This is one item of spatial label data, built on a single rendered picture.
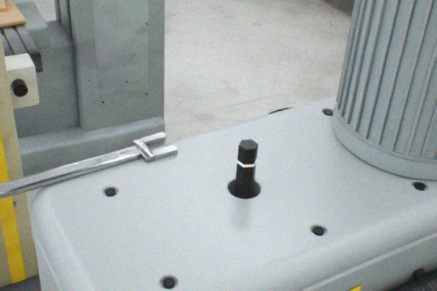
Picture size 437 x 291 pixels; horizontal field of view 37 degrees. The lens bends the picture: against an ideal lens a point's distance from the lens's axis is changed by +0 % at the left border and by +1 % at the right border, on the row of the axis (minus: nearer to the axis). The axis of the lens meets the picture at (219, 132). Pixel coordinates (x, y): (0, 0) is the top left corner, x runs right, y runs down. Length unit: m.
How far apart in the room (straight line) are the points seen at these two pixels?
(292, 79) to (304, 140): 3.95
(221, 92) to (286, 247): 3.89
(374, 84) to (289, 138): 0.13
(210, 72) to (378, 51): 4.05
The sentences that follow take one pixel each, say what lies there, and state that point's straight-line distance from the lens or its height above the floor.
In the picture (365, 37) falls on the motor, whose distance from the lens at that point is 0.74.
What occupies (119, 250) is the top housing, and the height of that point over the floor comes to 1.89.
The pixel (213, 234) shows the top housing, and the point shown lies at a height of 1.89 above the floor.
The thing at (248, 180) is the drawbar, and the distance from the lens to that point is 0.70.
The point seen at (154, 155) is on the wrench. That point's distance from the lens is 0.75.
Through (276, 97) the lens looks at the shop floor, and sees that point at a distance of 4.52.
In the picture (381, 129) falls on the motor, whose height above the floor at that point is 1.94.
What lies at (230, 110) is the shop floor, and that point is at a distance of 4.33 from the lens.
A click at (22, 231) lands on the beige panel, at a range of 2.99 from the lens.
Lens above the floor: 2.35
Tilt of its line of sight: 35 degrees down
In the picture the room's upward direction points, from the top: 4 degrees clockwise
